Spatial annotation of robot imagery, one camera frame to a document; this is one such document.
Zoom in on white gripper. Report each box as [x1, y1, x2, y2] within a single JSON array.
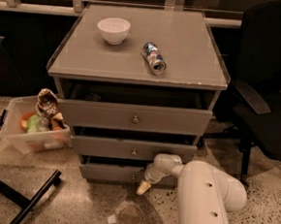
[[136, 163, 168, 196]]

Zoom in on grey bottom drawer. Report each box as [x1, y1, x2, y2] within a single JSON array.
[[78, 154, 188, 188]]

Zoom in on grey drawer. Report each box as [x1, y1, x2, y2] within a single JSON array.
[[58, 98, 212, 136], [72, 127, 197, 161], [78, 154, 188, 188]]

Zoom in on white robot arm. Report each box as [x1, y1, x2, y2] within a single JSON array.
[[138, 153, 247, 224]]

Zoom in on grey middle drawer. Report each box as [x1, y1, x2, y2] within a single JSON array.
[[72, 127, 197, 161]]

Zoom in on grey top drawer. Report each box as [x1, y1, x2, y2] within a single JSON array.
[[58, 98, 212, 136]]

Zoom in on grey drawer cabinet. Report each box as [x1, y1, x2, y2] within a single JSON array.
[[37, 0, 236, 191]]

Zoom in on blue silver soda can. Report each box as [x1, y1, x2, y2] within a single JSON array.
[[142, 42, 167, 76]]

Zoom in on brown chip bag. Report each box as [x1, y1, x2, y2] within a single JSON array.
[[36, 88, 66, 129]]

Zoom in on green apple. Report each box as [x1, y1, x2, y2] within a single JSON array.
[[26, 114, 39, 134]]

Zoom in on clear plastic bin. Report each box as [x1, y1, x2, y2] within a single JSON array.
[[1, 96, 71, 153]]

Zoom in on orange fruit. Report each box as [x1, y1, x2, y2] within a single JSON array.
[[19, 112, 34, 131]]

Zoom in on white ceramic bowl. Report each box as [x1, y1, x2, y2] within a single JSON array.
[[97, 17, 131, 45]]

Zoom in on black metal stand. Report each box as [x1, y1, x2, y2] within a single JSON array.
[[0, 109, 62, 224]]

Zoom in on black office chair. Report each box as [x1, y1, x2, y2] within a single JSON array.
[[213, 0, 281, 182]]

